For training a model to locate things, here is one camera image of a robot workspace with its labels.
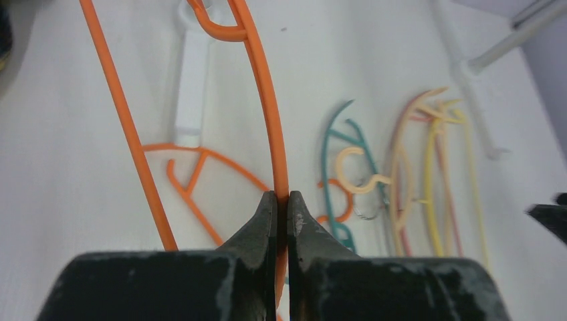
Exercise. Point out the teal hanger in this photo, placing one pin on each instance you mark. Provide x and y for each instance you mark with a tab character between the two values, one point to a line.
328	155

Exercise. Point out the orange hanger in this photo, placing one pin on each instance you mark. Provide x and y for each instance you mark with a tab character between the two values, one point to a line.
243	31
185	191

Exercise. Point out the pale yellow hanger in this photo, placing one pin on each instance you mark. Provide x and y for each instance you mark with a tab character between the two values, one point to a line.
437	145

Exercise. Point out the grey rack pole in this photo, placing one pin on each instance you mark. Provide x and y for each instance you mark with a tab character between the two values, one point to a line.
467	71
194	63

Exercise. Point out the right grey rack pole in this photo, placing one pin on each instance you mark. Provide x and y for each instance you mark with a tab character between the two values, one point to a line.
467	71

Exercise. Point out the left grey rack pole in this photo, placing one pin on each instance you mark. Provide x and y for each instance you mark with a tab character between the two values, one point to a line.
194	63

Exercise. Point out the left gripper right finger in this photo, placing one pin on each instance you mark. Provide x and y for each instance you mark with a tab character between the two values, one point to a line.
330	282

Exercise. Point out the pink hanger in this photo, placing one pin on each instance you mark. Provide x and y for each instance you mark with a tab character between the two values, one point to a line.
401	180

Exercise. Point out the peach beige hanger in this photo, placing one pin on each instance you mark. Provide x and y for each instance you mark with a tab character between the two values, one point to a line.
400	180

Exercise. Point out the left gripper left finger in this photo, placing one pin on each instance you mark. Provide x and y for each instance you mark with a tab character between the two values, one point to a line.
236	281

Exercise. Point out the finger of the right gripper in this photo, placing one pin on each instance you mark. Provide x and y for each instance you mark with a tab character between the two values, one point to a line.
552	216

